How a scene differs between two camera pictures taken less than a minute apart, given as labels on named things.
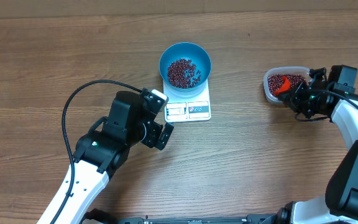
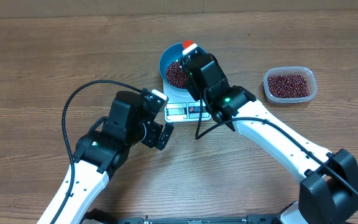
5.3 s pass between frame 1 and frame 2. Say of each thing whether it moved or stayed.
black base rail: stayed
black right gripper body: moved
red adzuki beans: stayed
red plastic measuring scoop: moved
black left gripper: stayed
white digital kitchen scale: stayed
